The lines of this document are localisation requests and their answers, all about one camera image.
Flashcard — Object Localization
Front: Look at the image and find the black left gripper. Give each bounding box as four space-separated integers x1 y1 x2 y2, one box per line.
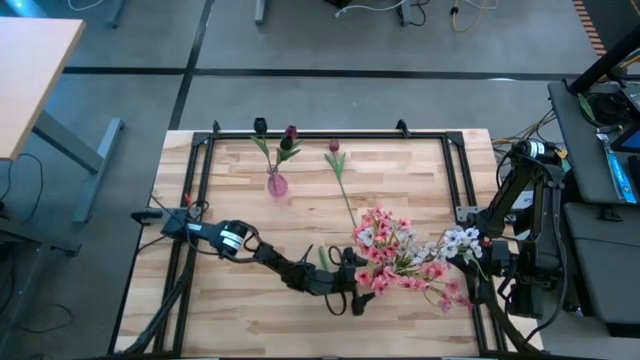
294 249 377 317

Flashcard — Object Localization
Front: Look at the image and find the white blossom flower bunch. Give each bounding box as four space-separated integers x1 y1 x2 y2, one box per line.
399 225 489 281

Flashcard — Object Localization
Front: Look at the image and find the pink-red artificial tulip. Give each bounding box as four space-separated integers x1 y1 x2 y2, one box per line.
323 137 359 230

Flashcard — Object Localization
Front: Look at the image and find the black artificial tulip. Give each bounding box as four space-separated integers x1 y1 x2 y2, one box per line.
250 116 275 174
273 135 301 171

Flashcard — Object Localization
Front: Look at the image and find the dark red artificial tulip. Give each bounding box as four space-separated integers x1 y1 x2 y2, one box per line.
279 124 305 169

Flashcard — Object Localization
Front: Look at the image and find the purple ribbed glass vase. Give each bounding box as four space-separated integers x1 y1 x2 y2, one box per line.
265 165 291 200

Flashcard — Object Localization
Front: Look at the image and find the dark grey side table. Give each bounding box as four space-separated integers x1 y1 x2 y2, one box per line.
563 201 640 327
547 79 640 206

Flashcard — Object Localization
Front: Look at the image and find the black tablet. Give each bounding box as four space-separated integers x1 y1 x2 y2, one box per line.
609 123 640 154

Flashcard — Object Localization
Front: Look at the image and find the orange ribbed strip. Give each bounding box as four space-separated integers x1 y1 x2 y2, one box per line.
571 0 607 57

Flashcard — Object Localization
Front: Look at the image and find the grey desk leg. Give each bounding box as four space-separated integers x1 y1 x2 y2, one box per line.
30 108 126 225

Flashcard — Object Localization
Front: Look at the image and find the light wooden desk top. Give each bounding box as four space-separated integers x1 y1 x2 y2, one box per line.
0 16 87 162

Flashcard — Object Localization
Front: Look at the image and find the yellow cable bundle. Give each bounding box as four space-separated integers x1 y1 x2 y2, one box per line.
492 108 559 161

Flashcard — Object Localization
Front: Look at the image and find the blue strap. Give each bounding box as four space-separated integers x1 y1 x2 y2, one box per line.
594 130 639 205

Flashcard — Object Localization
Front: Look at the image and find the coiled black cable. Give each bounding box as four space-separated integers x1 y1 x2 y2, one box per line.
583 91 632 127

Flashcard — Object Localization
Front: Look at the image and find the black frame post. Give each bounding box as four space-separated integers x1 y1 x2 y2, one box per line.
568 37 640 96

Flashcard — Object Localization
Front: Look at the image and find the white cable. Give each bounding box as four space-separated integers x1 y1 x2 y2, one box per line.
333 0 407 19
67 0 109 12

